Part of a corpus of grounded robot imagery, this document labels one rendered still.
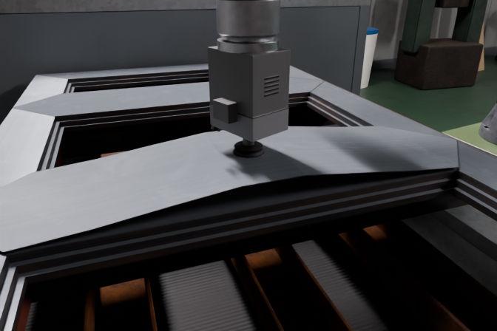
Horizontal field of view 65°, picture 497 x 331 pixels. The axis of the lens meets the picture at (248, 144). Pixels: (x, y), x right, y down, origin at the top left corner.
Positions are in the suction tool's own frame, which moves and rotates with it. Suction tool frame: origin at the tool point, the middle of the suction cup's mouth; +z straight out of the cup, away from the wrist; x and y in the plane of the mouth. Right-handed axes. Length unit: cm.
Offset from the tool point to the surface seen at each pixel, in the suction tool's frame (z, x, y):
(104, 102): 1.9, -0.8, -46.4
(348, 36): -4, 94, -49
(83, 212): 0.8, -21.5, -3.5
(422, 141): 1.8, 28.2, 11.3
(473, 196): 4.0, 20.0, 22.6
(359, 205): 4.0, 6.8, 13.7
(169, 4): -16, 34, -74
